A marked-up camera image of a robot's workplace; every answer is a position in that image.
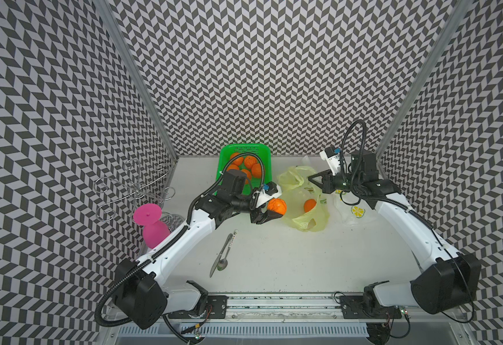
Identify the metal knife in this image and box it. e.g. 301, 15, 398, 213
209, 233, 234, 277

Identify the metal wire rack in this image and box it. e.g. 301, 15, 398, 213
93, 159, 176, 222

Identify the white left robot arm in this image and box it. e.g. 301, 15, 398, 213
94, 170, 283, 329

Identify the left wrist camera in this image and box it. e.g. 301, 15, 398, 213
250, 181, 282, 210

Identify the pink plastic cup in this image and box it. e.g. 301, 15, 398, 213
133, 204, 170, 249

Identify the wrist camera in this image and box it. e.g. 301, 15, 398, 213
250, 181, 282, 210
319, 145, 342, 175

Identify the white printed plastic bag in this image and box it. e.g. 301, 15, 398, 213
316, 170, 378, 223

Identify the metal spoon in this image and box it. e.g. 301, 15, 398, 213
217, 230, 238, 271

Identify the green plastic basket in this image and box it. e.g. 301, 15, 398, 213
216, 144, 273, 195

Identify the yellow-green plastic bag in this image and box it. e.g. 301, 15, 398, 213
278, 165, 329, 232

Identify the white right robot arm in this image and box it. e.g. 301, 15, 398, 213
308, 147, 481, 316

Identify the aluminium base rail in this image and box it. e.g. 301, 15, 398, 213
100, 292, 468, 345

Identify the orange fruit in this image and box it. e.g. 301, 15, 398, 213
251, 163, 262, 178
241, 169, 252, 181
226, 164, 240, 171
244, 155, 258, 170
267, 198, 287, 216
303, 199, 317, 213
230, 152, 244, 167

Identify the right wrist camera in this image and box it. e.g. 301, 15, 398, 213
319, 145, 342, 175

